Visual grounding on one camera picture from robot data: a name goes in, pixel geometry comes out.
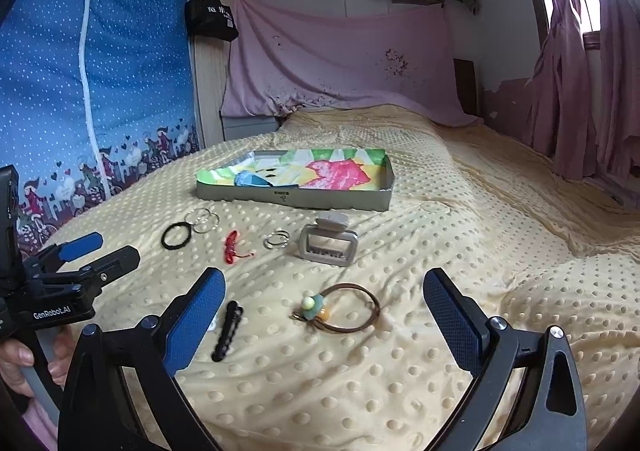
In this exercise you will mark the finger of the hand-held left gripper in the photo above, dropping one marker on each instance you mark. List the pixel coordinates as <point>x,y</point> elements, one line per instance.
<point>80,245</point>
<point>112,263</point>

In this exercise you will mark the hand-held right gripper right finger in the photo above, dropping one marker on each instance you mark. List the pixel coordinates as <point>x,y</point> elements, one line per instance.
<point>452,318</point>

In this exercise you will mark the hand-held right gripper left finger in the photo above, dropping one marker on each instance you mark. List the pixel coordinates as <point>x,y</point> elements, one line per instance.
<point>192,321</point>

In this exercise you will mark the black hair clip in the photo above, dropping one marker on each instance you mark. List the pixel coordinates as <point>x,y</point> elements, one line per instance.
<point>227,331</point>

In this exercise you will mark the grey hair claw clip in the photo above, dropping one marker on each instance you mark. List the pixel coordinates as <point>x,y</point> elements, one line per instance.
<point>327,256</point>

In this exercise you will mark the grey box with colourful lining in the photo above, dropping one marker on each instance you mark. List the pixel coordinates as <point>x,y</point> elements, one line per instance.
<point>300,176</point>

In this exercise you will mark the person's left forearm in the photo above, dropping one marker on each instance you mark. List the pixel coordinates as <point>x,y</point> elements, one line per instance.
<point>42,426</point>

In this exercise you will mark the person's left hand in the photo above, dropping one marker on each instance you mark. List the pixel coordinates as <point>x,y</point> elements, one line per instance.
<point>17,361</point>

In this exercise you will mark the yellow dotted blanket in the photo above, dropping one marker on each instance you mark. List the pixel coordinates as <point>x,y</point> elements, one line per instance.
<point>450,256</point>

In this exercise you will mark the blue printed fabric wardrobe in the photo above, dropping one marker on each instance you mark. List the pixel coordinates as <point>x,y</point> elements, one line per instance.
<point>135,71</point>

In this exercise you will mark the grey bed headboard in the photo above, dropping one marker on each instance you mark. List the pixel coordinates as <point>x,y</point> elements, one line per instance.
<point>250,128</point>

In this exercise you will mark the beige wooden cabinet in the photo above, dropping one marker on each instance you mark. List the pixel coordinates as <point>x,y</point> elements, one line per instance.
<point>210,91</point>

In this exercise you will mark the brown wooden board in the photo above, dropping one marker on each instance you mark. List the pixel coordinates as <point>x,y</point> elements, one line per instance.
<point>465,86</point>

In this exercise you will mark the pink curtain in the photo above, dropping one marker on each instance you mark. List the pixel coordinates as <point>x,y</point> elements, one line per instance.
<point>575,96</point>

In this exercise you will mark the black tote bag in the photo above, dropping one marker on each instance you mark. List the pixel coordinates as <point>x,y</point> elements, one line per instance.
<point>210,18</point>

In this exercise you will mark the pink hanging sheet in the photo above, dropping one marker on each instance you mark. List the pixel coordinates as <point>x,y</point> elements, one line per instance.
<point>340,56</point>

